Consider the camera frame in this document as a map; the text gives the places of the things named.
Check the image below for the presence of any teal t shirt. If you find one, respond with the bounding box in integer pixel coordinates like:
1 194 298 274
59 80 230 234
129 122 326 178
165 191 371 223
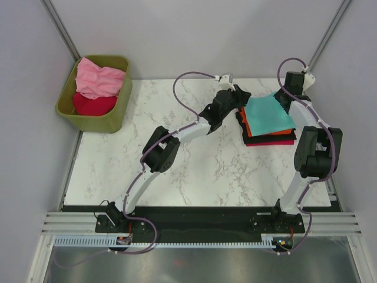
244 92 296 136

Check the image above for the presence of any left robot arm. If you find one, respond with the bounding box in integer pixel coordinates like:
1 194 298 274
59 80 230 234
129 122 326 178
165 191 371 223
105 84 252 232

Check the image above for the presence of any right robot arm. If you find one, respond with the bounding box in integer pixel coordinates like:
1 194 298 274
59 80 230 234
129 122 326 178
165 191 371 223
269 71 343 232

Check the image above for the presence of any orange folded t shirt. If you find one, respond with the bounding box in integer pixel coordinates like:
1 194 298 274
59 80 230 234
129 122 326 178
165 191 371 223
236 108 296 139

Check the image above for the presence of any black folded t shirt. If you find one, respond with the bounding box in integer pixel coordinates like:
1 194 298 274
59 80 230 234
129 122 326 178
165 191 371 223
236 118 297 144

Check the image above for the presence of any magenta folded t shirt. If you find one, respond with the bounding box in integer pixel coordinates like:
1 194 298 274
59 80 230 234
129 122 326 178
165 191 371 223
246 140 295 147

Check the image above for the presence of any olive green plastic bin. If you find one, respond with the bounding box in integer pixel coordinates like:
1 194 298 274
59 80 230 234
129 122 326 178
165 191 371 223
55 55 133 133

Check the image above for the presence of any pink t shirt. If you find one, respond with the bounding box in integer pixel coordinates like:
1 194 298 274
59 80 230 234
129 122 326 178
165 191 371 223
75 58 126 100

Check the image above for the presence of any red t shirt in bin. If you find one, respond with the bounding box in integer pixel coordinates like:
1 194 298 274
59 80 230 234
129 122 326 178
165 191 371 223
72 93 117 116

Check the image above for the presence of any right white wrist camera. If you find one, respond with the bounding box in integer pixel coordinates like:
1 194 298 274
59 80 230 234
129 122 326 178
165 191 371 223
302 67 316 92

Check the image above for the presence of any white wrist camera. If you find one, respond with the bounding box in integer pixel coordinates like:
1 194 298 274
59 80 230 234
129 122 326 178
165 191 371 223
214 73 235 91
302 67 316 92

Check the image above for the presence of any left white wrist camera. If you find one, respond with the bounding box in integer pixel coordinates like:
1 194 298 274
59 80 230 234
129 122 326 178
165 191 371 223
214 73 235 91

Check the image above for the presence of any right aluminium frame post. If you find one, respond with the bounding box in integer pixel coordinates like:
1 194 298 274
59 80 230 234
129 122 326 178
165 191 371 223
302 0 353 75

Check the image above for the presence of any aluminium frame post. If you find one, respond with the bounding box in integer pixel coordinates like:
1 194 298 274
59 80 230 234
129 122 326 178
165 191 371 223
302 0 353 75
40 0 81 61

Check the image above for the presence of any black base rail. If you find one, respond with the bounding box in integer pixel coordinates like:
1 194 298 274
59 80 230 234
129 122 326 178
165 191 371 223
62 205 342 243

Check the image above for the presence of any left aluminium frame post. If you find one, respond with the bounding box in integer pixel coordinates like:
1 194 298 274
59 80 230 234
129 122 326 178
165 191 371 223
40 0 81 61

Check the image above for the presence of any white slotted cable duct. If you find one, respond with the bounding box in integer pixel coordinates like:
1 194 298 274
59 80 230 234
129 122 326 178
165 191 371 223
54 235 293 250

